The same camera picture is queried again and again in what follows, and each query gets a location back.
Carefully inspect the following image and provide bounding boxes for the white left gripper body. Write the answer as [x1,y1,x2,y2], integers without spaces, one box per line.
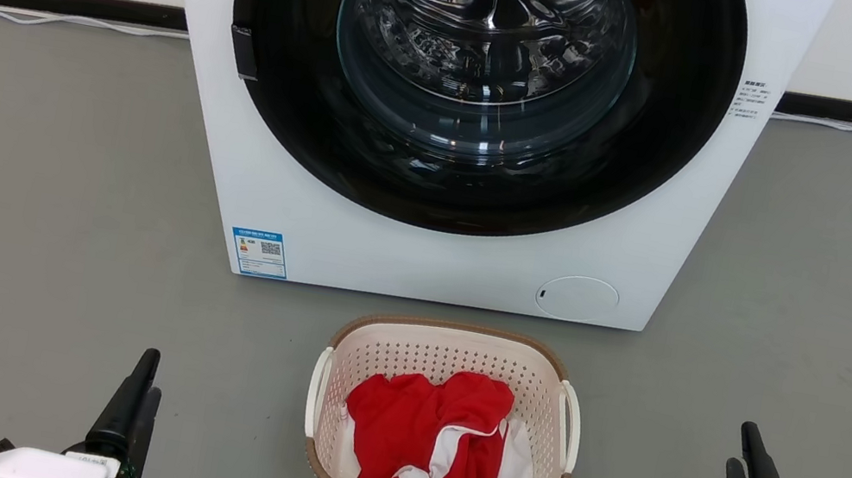
[0,438,143,478]

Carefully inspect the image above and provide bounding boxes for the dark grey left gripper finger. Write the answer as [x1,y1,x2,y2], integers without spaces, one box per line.
[82,341,162,464]
[124,385,164,478]

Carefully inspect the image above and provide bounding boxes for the cream perforated laundry basket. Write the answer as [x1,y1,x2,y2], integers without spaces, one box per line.
[293,299,598,478]

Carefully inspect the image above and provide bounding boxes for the blue energy label sticker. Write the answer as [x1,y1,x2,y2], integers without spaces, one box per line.
[225,224,295,283]

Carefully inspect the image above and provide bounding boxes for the red garment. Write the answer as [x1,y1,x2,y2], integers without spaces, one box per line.
[333,352,518,478]

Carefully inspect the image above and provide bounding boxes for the round white filter cover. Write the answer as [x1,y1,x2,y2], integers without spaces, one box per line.
[533,269,623,329]

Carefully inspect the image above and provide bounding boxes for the white washing machine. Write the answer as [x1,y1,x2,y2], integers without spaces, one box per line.
[100,0,836,368]

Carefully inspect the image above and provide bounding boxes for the black round washing machine door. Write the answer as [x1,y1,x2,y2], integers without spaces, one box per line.
[201,0,756,279]

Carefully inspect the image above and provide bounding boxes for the printed text sticker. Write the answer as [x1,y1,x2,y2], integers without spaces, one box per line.
[726,76,770,124]

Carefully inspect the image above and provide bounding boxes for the steel washing machine drum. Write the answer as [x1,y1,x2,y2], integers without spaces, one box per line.
[322,0,646,173]

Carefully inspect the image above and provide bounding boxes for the black door latch handle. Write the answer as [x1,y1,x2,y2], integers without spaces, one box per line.
[223,23,266,82]

